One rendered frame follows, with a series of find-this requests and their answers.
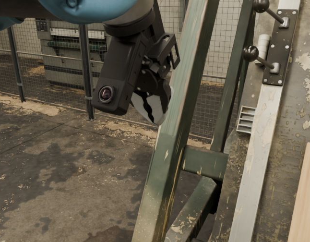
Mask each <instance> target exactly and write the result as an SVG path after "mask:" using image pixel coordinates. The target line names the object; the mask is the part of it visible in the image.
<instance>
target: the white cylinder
mask: <svg viewBox="0 0 310 242"><path fill-rule="evenodd" d="M270 39H271V37H270V36H269V35H266V34H262V35H260V36H259V40H258V45H257V48H258V50H259V57H261V58H262V59H264V60H266V57H267V52H268V48H269V43H270ZM254 63H255V65H258V66H263V64H262V63H260V62H259V61H257V60H255V61H254Z"/></svg>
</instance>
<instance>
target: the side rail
mask: <svg viewBox="0 0 310 242"><path fill-rule="evenodd" d="M219 1H220V0H189V3H188V6H187V11H186V15H185V19H184V23H183V27H182V31H181V35H180V39H179V45H178V50H179V57H180V62H179V64H178V66H177V67H176V69H175V70H174V69H172V74H171V78H170V81H169V86H171V87H173V90H174V94H173V97H172V100H171V102H170V104H169V106H168V112H167V116H166V119H165V120H164V122H163V123H162V124H161V125H160V126H159V128H158V132H157V136H156V140H155V146H154V149H153V153H152V158H151V162H150V166H149V170H148V174H147V178H146V182H145V186H144V191H143V195H142V200H141V204H140V208H139V212H138V216H137V220H136V224H135V228H134V233H133V237H132V241H131V242H164V241H165V237H166V233H167V228H168V223H169V219H170V215H171V210H172V206H173V202H174V198H175V193H176V189H177V185H178V181H179V175H180V171H181V170H180V164H181V159H182V155H183V151H184V147H185V145H186V144H187V141H188V137H189V133H190V128H191V123H192V118H193V114H194V110H195V106H196V101H197V97H198V93H199V89H200V84H201V80H202V76H203V71H204V66H205V62H206V58H207V53H208V49H209V45H210V41H211V36H212V32H213V28H214V24H215V18H216V14H217V10H218V5H219Z"/></svg>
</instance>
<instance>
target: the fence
mask: <svg viewBox="0 0 310 242"><path fill-rule="evenodd" d="M300 4H301V0H280V1H279V5H278V9H297V10H298V13H299V8H300ZM297 19H298V14H297ZM297 19H296V24H297ZM296 24H295V29H296ZM295 29H294V33H295ZM294 33H293V38H294ZM293 38H292V43H293ZM292 43H291V48H292ZM291 48H290V52H291ZM289 57H290V53H289ZM289 57H288V62H289ZM288 62H287V67H288ZM287 67H286V72H287ZM285 77H286V73H285ZM285 77H284V82H285ZM284 82H283V86H276V85H265V84H262V86H261V90H260V95H259V100H258V104H257V109H256V113H255V118H254V123H253V128H252V132H251V136H250V143H249V147H248V151H247V156H246V161H245V166H244V170H243V175H242V179H241V184H240V189H239V193H238V199H237V204H236V208H235V213H234V217H233V222H232V227H231V231H230V236H229V240H228V242H251V241H252V237H253V232H254V227H255V222H256V218H257V213H258V208H259V204H260V199H261V194H262V188H263V183H264V178H265V174H266V169H267V164H268V159H269V155H270V150H271V145H272V140H273V136H274V130H275V125H276V120H277V115H278V111H279V106H280V101H281V96H282V92H283V87H284Z"/></svg>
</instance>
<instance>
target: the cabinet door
mask: <svg viewBox="0 0 310 242"><path fill-rule="evenodd" d="M287 242H310V143H309V142H307V144H306V149H305V154H304V159H303V164H302V169H301V174H300V179H299V184H298V191H297V196H296V200H295V205H294V210H293V216H292V220H291V225H290V230H289V235H288V240H287Z"/></svg>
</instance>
